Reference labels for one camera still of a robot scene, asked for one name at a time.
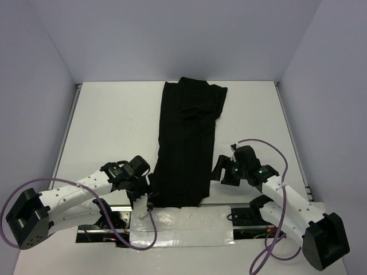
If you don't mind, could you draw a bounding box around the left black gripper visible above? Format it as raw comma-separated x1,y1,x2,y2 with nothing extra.
125,172,159,208

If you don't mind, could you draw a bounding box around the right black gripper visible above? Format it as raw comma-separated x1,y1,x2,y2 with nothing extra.
207,154,248,187

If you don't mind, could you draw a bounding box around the black long sleeve shirt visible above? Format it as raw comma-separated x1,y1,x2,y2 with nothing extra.
149,77,228,208

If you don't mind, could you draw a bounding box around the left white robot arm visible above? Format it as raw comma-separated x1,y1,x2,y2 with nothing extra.
1,155,152,250

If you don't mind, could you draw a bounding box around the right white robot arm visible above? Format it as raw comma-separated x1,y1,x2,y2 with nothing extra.
212,144,350,271

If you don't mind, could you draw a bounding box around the glossy white tape sheet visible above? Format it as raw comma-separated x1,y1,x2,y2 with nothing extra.
129,205,235,248

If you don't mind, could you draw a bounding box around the white front board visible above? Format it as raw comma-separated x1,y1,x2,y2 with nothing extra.
11,201,357,275

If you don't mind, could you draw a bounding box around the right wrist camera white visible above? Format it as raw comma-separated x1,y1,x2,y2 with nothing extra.
231,143,240,160

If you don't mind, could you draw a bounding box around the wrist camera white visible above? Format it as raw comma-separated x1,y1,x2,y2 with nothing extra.
231,143,240,160
132,193,153,219

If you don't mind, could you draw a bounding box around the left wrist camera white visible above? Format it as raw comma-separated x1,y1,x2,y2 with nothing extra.
132,193,153,219

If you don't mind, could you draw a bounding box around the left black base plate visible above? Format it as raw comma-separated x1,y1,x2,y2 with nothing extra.
95,205,130,230

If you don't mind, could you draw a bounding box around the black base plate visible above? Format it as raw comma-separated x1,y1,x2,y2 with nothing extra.
227,207,279,227
95,205,130,230

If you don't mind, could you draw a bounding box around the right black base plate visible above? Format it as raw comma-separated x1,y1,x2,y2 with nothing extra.
227,207,279,227

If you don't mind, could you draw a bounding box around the aluminium table edge rail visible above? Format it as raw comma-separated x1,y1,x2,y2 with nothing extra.
274,81,315,202

